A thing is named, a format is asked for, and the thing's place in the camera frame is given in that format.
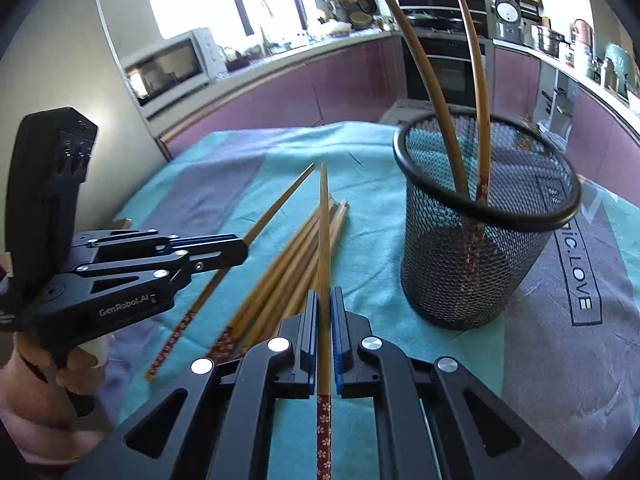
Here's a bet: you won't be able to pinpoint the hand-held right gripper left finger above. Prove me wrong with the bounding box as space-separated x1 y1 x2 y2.
62 290 321 480

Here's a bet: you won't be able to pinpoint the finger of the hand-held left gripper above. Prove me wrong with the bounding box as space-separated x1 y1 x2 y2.
72 229 241 256
25 242 249 335

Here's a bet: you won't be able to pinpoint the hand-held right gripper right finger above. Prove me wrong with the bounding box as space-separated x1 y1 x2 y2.
331 287 583 480

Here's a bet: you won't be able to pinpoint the bundle of wooden chopsticks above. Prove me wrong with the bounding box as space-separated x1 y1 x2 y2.
207 199 351 361

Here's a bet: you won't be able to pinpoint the red-tipped wooden chopstick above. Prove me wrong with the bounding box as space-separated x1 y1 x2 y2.
317 162 335 480
146 164 316 382
455 0 492 308
360 0 473 206

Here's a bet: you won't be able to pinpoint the black mesh utensil holder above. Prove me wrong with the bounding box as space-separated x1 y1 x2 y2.
392 112 583 331

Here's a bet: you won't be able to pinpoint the person's left hand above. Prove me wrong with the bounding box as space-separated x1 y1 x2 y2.
0 332 111 461

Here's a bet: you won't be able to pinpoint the teal and purple tablecloth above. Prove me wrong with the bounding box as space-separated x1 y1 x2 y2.
100 120 640 480

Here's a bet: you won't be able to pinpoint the white microwave oven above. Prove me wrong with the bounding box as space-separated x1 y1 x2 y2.
122 27 228 111

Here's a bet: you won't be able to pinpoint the purple kitchen cabinets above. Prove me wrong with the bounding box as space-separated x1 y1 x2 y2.
160 35 640 201

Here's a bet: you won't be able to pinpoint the black built-in oven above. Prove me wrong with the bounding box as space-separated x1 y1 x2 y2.
401 30 493 106

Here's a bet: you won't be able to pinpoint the silver rice cooker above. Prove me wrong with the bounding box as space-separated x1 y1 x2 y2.
494 0 526 41

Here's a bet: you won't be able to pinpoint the steel cooking pot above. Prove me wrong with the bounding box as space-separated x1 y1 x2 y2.
530 22 563 58

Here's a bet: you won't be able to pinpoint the pink kettle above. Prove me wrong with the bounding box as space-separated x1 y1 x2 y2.
572 19 596 66

